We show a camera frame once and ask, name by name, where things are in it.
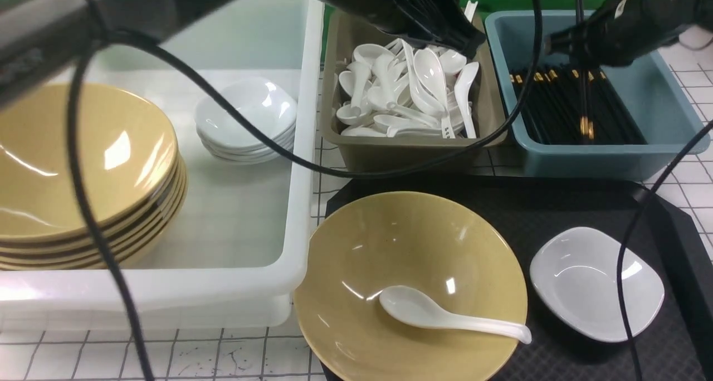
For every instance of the white square sauce dish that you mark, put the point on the white square sauce dish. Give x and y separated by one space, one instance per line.
575 275

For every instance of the olive green spoon bin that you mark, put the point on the olive green spoon bin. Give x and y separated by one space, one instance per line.
368 154

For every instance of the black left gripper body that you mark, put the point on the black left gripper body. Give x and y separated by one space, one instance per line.
419 22

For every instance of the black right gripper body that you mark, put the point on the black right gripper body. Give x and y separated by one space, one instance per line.
621 31

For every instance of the yellow noodle bowl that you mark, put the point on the yellow noodle bowl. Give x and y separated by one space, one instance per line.
421 241

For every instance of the large white plastic tub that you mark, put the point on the large white plastic tub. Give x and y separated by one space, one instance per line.
233 254

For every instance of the stack of white sauce dishes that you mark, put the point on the stack of white sauce dishes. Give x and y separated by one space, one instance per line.
263 103

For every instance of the black chopstick gold tip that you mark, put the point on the black chopstick gold tip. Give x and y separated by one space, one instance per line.
589 102
580 17

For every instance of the pile of white spoons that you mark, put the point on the pile of white spoons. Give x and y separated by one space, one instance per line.
389 90

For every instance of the bundle of black chopsticks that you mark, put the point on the bundle of black chopsticks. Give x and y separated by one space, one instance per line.
551 112

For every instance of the black plastic serving tray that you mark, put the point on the black plastic serving tray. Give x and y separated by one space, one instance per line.
530 211

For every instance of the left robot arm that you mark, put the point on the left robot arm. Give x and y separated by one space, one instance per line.
39 38

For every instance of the white ceramic soup spoon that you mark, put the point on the white ceramic soup spoon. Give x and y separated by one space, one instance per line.
412 307

